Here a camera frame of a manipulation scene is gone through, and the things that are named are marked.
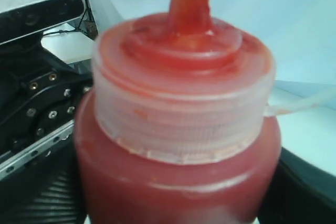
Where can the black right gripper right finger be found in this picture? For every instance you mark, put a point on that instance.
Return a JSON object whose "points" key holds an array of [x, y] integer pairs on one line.
{"points": [[299, 193]]}

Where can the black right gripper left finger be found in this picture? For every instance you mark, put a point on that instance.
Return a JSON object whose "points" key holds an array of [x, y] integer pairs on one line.
{"points": [[48, 190]]}

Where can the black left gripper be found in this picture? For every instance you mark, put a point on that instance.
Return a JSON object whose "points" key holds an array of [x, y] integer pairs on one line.
{"points": [[39, 96]]}

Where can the red ketchup squeeze bottle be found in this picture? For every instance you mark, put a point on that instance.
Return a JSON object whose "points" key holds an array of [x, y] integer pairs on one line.
{"points": [[177, 127]]}

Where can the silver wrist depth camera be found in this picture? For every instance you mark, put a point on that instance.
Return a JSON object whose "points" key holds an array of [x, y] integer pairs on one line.
{"points": [[20, 18]]}

